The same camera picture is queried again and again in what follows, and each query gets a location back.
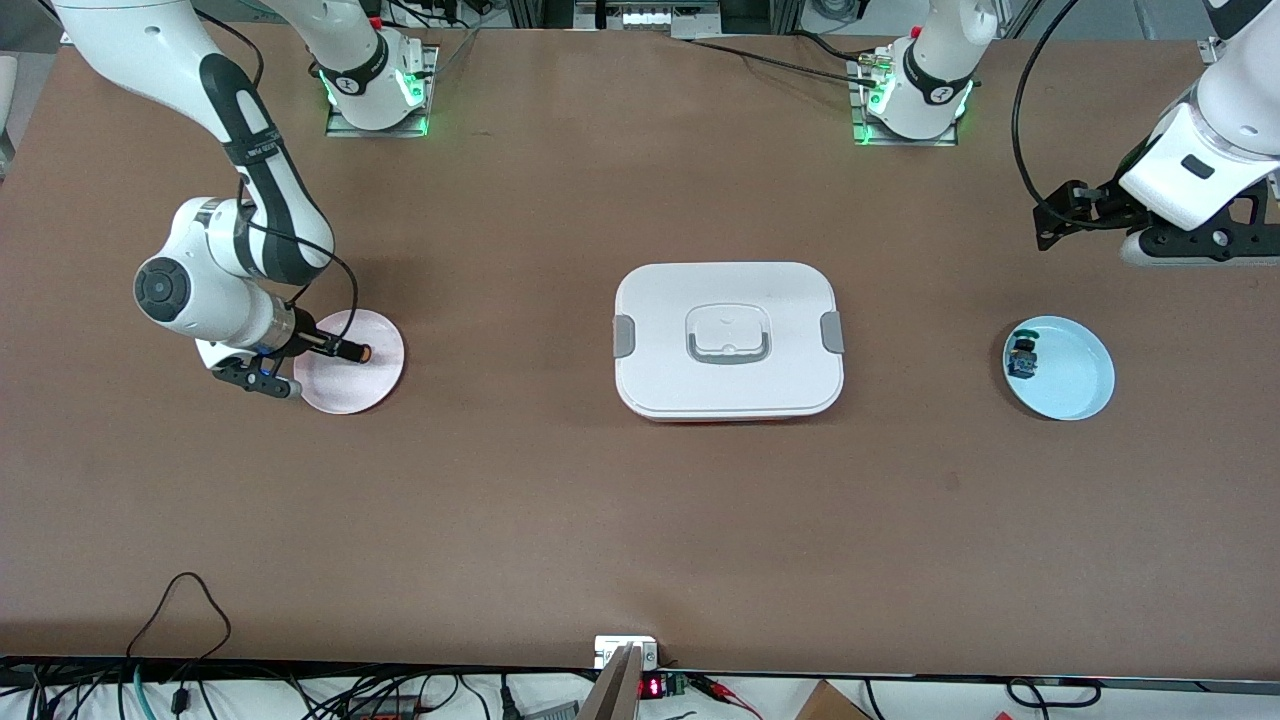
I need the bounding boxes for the red black clip leads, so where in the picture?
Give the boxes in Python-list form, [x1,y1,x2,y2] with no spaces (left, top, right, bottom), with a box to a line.
[690,675,763,720]

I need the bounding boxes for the thin black looped cable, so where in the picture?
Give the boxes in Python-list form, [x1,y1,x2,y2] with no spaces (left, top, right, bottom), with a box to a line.
[125,572,233,661]

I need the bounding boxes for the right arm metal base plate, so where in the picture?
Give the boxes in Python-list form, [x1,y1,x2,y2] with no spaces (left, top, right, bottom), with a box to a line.
[325,45,441,138]

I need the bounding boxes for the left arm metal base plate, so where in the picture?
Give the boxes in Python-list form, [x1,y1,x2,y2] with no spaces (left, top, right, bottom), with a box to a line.
[850,50,961,148]

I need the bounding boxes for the black flat cable loop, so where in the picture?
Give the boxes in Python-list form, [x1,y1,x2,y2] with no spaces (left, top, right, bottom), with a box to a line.
[1005,678,1103,709]

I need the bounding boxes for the brown cardboard piece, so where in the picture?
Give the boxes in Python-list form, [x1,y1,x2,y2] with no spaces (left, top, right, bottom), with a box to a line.
[795,680,873,720]

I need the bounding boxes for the white lunch box grey handle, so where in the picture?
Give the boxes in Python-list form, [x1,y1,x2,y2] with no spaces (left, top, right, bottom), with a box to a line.
[612,262,846,423]

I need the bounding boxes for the black cable to base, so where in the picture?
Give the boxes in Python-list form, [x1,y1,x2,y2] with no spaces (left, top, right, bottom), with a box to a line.
[680,33,886,89]

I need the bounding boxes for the pink round plate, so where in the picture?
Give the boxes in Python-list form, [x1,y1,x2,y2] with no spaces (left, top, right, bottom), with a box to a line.
[293,309,406,415]

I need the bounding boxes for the light blue round plate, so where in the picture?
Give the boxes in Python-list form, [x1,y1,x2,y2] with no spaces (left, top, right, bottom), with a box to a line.
[1002,315,1116,422]

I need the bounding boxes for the small white box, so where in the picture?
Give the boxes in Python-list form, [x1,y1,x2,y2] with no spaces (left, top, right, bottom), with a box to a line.
[594,636,659,669]

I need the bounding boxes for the white power strip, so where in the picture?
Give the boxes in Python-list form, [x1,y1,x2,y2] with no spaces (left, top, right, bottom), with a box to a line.
[575,0,723,41]

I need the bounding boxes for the thin grey cable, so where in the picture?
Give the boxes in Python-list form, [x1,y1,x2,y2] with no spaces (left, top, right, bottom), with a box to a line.
[432,28,481,79]

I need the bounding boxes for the aluminium profile bar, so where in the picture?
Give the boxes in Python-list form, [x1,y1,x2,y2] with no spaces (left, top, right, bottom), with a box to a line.
[578,645,643,720]

